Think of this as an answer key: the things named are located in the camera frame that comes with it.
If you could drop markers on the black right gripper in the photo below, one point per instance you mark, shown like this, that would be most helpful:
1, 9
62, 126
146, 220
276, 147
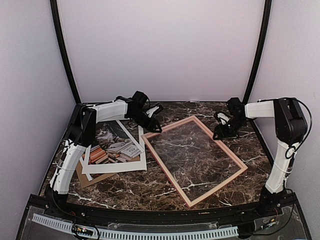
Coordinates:
222, 133

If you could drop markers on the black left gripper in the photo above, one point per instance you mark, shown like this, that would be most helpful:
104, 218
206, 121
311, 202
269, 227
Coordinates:
151, 125

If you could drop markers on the pink wooden picture frame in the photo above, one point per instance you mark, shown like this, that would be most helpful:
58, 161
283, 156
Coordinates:
160, 162

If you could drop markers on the clear acrylic sheet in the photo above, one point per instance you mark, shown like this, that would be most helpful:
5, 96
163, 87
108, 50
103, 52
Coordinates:
195, 157

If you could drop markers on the white photo mat board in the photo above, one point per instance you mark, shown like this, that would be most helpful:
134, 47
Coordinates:
117, 166

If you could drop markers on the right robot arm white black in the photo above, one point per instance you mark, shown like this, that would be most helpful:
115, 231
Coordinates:
291, 128

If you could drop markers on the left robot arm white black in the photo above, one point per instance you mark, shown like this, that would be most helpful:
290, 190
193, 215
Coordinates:
81, 133

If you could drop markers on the cat and books photo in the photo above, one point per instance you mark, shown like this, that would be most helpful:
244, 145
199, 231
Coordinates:
112, 145

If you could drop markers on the brown cardboard backing board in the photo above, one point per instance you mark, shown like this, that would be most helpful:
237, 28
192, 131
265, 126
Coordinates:
84, 180

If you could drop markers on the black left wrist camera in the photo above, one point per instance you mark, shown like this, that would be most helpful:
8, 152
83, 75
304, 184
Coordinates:
140, 98

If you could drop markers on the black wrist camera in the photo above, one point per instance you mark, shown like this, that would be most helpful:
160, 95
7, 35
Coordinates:
140, 98
236, 107

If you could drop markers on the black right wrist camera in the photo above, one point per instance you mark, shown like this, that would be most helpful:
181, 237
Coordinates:
236, 107

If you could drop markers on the black front table rail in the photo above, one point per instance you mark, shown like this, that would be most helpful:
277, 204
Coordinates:
239, 214

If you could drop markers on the white slotted cable duct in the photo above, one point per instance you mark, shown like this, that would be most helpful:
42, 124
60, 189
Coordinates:
100, 233

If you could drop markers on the black right corner post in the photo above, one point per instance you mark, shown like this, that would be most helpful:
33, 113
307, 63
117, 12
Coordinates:
259, 50

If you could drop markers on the black corner post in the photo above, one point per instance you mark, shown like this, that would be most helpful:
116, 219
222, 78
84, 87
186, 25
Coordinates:
259, 50
63, 50

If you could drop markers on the black left corner post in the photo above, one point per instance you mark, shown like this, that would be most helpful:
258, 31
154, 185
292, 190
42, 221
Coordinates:
63, 50

